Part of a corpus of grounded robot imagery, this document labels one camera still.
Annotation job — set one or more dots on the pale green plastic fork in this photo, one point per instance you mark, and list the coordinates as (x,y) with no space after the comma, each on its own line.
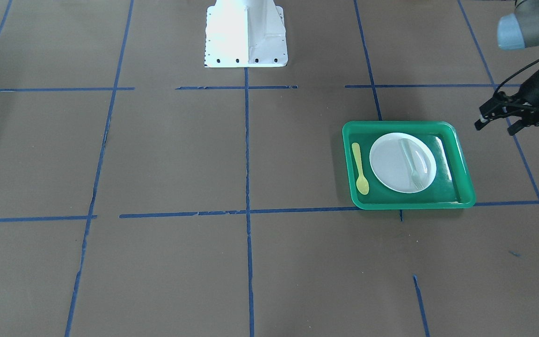
(415,176)

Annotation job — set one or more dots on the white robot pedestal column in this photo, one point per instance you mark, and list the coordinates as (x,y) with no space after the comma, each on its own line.
(245,34)

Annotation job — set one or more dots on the green plastic tray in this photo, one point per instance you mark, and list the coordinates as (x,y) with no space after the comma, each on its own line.
(452,188)

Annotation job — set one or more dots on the white round plate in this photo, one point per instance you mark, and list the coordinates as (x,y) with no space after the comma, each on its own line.
(389,164)

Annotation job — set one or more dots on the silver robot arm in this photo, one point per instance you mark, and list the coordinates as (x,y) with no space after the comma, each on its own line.
(518,30)

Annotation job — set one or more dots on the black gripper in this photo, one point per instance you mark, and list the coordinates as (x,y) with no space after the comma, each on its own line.
(537,88)

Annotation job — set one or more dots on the yellow plastic spoon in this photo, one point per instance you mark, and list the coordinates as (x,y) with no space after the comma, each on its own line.
(361,182)

